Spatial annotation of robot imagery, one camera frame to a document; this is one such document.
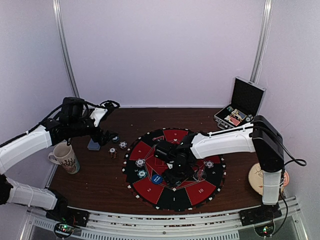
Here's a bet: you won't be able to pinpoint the left aluminium frame post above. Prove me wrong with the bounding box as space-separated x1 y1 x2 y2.
52 0 80 97

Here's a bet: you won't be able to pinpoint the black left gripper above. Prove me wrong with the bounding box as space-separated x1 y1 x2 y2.
69 111 118 146

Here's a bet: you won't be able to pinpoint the clear round dealer button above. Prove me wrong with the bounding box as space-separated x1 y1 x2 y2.
193 169 207 182

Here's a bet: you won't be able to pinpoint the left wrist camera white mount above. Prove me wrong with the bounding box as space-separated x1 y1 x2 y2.
89 107 108 127

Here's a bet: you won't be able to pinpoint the blue cream chips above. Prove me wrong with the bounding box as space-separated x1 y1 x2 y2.
135 158 146 168

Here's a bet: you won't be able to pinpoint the blue small blind button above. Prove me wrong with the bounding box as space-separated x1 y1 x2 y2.
151 174 163 185

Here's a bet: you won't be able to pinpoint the round red black poker mat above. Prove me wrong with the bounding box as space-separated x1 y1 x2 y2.
122 128 227 212

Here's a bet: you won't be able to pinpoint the cream floral plate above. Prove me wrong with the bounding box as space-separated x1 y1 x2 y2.
248 163 263 196

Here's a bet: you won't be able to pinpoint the orange patterned small plate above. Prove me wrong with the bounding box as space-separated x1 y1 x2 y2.
283 171 290 187

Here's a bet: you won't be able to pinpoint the black triangular all-in marker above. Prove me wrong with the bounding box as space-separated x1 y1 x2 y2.
152 135 165 143

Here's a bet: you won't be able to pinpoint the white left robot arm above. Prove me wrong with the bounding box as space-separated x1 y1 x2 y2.
0 97 120 222

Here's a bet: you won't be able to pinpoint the aluminium frame post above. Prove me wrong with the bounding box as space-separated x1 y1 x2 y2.
52 0 80 97
249 0 273 84

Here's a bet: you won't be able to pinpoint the white floral ceramic mug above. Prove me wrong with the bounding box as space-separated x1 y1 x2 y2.
48 142 80 175

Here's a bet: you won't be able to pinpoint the green chips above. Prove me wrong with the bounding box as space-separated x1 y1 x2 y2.
137 170 148 179

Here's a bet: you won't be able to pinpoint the aluminium poker case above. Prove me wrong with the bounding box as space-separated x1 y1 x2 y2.
213 76 266 130

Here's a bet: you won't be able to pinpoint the right aluminium frame post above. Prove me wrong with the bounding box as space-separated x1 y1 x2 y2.
249 0 273 84

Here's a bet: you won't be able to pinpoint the green poker chip stack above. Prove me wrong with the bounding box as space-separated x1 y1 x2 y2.
112 136 120 143

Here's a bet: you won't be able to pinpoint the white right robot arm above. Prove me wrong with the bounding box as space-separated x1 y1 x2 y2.
154 115 285 221

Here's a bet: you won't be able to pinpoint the red black poker chip stack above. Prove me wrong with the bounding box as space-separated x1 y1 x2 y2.
108 147 118 159

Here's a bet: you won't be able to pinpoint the blue cream poker chip stack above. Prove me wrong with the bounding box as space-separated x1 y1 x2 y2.
118 141 128 150

